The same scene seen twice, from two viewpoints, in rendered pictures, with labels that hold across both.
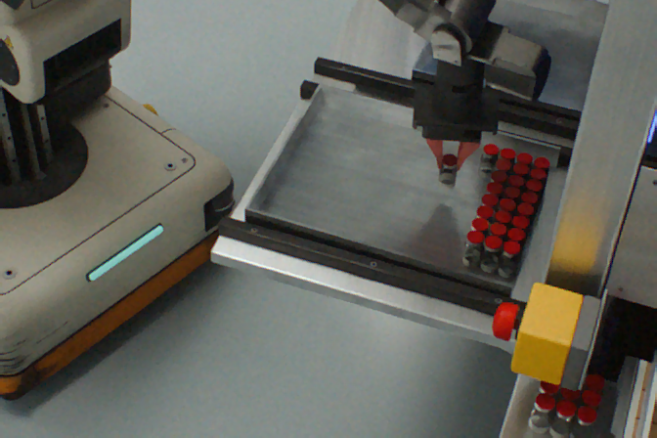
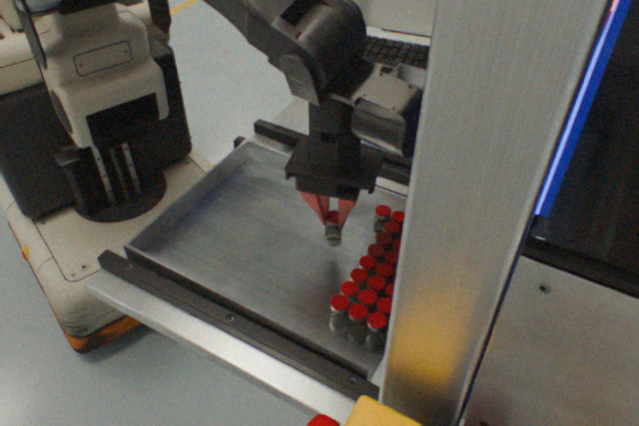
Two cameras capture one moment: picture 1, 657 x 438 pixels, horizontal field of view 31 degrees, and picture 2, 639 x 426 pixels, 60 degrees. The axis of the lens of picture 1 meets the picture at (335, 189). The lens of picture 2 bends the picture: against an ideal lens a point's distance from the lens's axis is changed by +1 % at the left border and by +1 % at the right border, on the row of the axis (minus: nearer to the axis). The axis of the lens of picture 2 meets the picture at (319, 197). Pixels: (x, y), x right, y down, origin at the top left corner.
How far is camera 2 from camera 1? 85 cm
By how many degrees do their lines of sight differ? 9
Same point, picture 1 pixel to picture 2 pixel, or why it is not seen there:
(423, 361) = not seen: hidden behind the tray
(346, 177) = (245, 223)
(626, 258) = (491, 389)
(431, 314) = (278, 385)
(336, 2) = not seen: hidden behind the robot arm
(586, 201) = (428, 299)
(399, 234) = (275, 286)
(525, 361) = not seen: outside the picture
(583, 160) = (419, 234)
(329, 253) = (190, 300)
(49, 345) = (109, 319)
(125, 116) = (197, 171)
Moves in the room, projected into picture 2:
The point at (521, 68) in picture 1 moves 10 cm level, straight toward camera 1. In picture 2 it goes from (388, 112) to (348, 178)
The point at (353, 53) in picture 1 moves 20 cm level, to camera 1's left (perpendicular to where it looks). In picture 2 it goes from (294, 120) to (185, 106)
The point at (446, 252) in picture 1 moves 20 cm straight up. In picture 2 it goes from (316, 312) to (315, 185)
